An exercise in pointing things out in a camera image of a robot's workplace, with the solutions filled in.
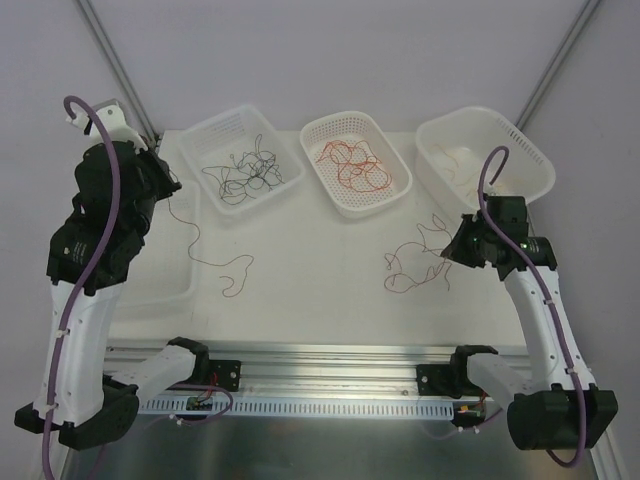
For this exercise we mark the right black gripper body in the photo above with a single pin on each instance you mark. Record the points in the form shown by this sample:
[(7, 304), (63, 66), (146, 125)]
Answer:
[(464, 240)]

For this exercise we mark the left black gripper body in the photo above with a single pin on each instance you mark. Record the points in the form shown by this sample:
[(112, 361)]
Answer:
[(157, 167)]

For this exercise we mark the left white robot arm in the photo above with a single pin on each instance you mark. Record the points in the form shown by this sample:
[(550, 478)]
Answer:
[(87, 407)]

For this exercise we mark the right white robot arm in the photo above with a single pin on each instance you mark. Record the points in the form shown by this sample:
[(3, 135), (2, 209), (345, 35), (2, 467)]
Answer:
[(560, 407)]

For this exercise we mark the large white perforated basket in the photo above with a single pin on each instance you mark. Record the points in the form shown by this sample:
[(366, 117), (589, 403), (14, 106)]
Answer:
[(163, 271)]

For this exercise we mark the translucent white perforated basket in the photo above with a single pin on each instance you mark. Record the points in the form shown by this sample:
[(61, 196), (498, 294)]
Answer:
[(240, 160)]

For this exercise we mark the solid white plastic bin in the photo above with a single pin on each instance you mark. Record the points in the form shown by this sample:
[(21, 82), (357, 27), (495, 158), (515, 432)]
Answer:
[(452, 149)]

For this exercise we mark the oval white perforated basket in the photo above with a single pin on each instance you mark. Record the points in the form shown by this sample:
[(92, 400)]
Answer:
[(360, 170)]

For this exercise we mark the aluminium frame post left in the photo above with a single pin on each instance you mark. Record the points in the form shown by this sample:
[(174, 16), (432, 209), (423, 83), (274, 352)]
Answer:
[(99, 34)]

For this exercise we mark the aluminium frame post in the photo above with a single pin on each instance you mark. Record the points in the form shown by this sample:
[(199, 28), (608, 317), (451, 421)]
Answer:
[(99, 34), (561, 55)]

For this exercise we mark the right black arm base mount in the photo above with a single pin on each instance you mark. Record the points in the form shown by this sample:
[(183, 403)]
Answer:
[(440, 380)]

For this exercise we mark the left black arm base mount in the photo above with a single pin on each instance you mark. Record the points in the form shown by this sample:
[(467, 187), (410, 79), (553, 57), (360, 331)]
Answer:
[(225, 374)]

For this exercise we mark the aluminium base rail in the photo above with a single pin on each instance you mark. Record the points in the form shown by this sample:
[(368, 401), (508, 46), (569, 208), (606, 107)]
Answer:
[(328, 371)]

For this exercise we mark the white slotted cable duct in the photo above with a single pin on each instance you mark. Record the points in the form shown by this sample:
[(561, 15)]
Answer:
[(289, 407)]

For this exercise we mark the aluminium frame post right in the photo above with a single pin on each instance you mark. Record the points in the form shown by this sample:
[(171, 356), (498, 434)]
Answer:
[(561, 55)]

